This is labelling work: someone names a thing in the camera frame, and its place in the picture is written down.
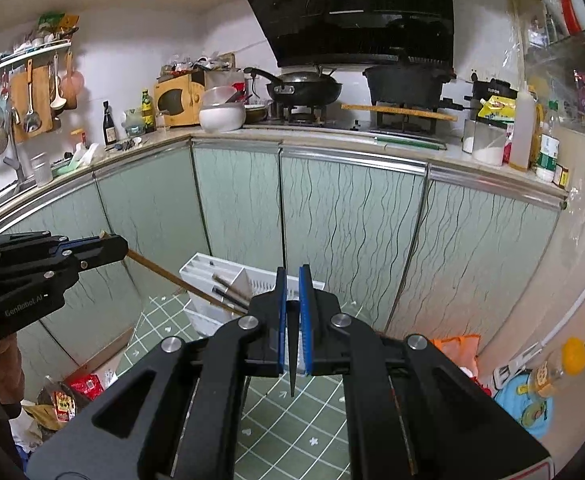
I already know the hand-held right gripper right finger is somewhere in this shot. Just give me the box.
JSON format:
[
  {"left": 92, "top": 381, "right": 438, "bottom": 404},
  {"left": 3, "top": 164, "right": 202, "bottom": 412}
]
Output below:
[{"left": 299, "top": 264, "right": 551, "bottom": 480}]

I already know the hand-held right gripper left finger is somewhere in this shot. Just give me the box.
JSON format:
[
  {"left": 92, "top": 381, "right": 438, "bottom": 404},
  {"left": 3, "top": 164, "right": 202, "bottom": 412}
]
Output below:
[{"left": 27, "top": 266, "right": 288, "bottom": 480}]

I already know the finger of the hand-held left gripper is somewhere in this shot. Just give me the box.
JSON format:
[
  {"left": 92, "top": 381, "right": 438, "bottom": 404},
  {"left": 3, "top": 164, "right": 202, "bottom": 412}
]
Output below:
[
  {"left": 0, "top": 235, "right": 130, "bottom": 293},
  {"left": 0, "top": 232, "right": 104, "bottom": 257}
]

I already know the white plastic utensil holder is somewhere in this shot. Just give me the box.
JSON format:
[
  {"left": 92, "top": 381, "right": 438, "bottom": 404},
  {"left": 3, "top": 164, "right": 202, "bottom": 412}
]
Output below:
[{"left": 179, "top": 252, "right": 326, "bottom": 342}]

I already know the person's left hand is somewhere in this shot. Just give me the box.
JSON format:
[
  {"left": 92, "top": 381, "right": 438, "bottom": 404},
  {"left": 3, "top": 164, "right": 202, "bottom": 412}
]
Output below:
[{"left": 0, "top": 334, "right": 26, "bottom": 422}]

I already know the translucent cup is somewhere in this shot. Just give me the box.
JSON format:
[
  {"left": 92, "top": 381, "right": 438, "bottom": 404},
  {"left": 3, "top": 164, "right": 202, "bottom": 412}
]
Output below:
[{"left": 31, "top": 154, "right": 53, "bottom": 186}]

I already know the metal faucet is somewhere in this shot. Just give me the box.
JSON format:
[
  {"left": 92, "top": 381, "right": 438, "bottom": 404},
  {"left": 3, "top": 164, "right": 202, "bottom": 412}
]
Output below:
[{"left": 2, "top": 155, "right": 27, "bottom": 186}]

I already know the red snack packet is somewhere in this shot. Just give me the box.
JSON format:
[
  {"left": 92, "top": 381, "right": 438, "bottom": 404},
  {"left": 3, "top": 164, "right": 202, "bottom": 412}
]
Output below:
[{"left": 37, "top": 372, "right": 106, "bottom": 428}]

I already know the green kitchen cabinet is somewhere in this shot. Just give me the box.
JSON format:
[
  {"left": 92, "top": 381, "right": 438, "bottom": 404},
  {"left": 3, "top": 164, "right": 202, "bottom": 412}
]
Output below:
[{"left": 0, "top": 132, "right": 571, "bottom": 386}]

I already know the dark sauce bottle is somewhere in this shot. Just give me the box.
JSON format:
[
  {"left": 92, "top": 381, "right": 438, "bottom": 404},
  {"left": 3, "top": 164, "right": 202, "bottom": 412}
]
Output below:
[{"left": 102, "top": 101, "right": 118, "bottom": 146}]

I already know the green glass jar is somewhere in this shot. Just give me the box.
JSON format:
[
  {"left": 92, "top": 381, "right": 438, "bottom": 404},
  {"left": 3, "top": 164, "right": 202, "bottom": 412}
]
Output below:
[{"left": 124, "top": 109, "right": 146, "bottom": 136}]

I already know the metal slotted spatula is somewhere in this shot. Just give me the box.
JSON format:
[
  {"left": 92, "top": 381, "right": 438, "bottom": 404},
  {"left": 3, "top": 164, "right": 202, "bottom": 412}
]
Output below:
[{"left": 22, "top": 60, "right": 42, "bottom": 133}]

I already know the hanging wooden cutting board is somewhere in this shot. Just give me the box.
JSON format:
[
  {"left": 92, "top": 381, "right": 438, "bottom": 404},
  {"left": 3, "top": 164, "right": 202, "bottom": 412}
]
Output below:
[{"left": 10, "top": 65, "right": 54, "bottom": 143}]

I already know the green oil bottle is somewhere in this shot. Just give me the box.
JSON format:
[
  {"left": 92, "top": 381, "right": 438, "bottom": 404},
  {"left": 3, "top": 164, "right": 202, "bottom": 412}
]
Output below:
[{"left": 141, "top": 89, "right": 156, "bottom": 133}]

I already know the white ladle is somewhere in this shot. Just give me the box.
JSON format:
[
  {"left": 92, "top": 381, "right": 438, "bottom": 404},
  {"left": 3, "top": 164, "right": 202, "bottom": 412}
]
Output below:
[{"left": 50, "top": 57, "right": 67, "bottom": 108}]

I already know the orange bag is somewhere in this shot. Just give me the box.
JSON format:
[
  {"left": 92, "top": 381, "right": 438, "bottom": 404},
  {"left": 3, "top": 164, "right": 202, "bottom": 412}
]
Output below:
[{"left": 430, "top": 335, "right": 481, "bottom": 376}]

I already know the pink hanging paddle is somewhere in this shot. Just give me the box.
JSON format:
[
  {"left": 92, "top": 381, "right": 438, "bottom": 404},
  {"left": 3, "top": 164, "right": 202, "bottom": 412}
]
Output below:
[{"left": 62, "top": 52, "right": 86, "bottom": 111}]

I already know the yellow microwave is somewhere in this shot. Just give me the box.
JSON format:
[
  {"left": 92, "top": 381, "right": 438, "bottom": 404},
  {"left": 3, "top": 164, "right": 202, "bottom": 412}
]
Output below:
[{"left": 153, "top": 71, "right": 206, "bottom": 127}]

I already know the large white bowl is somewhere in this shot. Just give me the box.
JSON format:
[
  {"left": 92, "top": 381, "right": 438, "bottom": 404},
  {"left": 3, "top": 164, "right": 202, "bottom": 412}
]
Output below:
[{"left": 199, "top": 101, "right": 246, "bottom": 133}]

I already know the clear plastic container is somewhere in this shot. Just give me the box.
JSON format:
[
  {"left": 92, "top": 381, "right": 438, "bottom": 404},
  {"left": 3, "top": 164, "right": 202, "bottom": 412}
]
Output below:
[{"left": 202, "top": 86, "right": 236, "bottom": 106}]

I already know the gas stove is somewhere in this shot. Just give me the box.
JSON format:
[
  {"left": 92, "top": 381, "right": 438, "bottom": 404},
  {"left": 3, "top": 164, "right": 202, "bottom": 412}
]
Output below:
[{"left": 257, "top": 102, "right": 448, "bottom": 136}]

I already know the long wooden board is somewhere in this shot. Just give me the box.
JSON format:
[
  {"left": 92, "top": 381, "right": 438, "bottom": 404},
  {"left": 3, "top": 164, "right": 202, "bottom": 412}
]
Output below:
[{"left": 341, "top": 104, "right": 458, "bottom": 122}]

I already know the black wok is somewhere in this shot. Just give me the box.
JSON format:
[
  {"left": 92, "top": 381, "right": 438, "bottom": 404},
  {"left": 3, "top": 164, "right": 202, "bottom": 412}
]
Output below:
[{"left": 244, "top": 66, "right": 343, "bottom": 103}]

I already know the glass jar of white powder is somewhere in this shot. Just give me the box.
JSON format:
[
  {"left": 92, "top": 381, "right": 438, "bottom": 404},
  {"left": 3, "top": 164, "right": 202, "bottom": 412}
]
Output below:
[{"left": 473, "top": 122, "right": 508, "bottom": 166}]

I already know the yellow lid jar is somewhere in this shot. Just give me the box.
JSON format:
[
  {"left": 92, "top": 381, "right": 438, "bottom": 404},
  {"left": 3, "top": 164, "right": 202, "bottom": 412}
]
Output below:
[{"left": 530, "top": 337, "right": 585, "bottom": 396}]

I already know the white pipe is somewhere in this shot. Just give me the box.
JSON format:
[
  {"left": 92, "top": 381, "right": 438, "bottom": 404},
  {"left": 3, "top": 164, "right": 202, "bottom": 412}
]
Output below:
[{"left": 493, "top": 270, "right": 585, "bottom": 376}]

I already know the black cast iron pot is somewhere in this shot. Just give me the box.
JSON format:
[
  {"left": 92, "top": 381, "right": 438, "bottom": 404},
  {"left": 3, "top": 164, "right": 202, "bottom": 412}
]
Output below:
[{"left": 363, "top": 55, "right": 457, "bottom": 103}]

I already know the yellow snack bag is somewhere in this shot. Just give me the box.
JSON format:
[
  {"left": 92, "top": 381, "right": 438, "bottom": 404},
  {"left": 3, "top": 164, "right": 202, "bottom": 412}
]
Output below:
[{"left": 477, "top": 99, "right": 516, "bottom": 123}]

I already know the white squeeze bottle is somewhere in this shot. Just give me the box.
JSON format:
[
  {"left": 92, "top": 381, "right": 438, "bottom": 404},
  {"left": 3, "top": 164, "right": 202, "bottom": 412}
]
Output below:
[{"left": 509, "top": 89, "right": 536, "bottom": 172}]

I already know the green label bottle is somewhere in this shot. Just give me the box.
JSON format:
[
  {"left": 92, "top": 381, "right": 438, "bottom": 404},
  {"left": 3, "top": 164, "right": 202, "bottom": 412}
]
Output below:
[{"left": 537, "top": 102, "right": 561, "bottom": 183}]

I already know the black kitchen appliance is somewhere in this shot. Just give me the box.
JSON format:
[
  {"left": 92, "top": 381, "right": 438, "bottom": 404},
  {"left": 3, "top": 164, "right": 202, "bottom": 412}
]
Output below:
[{"left": 473, "top": 77, "right": 518, "bottom": 106}]

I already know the black range hood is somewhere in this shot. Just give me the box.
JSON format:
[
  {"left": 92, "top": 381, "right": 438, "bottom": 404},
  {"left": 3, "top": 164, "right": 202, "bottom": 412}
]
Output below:
[{"left": 230, "top": 0, "right": 456, "bottom": 68}]

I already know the plastic covered shelf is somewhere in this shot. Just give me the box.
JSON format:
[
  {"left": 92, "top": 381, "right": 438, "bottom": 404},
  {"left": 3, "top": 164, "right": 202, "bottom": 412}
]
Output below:
[{"left": 513, "top": 0, "right": 585, "bottom": 136}]

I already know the wall rack shelf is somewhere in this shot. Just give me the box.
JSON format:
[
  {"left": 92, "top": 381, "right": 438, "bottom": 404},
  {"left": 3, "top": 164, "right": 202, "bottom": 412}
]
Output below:
[{"left": 0, "top": 40, "right": 73, "bottom": 83}]

